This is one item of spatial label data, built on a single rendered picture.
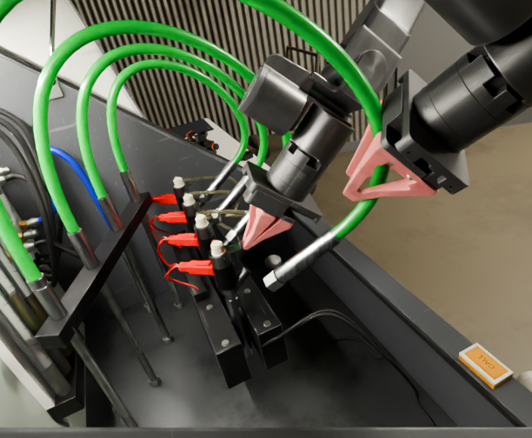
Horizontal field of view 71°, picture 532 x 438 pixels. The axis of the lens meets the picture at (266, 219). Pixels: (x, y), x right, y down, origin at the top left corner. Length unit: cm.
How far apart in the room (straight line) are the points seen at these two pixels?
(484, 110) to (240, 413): 54
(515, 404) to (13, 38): 85
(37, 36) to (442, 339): 76
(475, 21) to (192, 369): 64
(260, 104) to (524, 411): 44
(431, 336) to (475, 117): 35
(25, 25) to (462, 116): 65
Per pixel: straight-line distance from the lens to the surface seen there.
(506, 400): 54
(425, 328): 58
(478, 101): 30
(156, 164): 75
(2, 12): 36
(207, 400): 68
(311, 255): 39
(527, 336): 193
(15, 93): 72
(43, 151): 49
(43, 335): 50
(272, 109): 41
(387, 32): 47
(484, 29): 27
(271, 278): 41
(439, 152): 30
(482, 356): 55
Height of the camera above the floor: 139
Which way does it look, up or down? 32 degrees down
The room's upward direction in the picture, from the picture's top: 11 degrees counter-clockwise
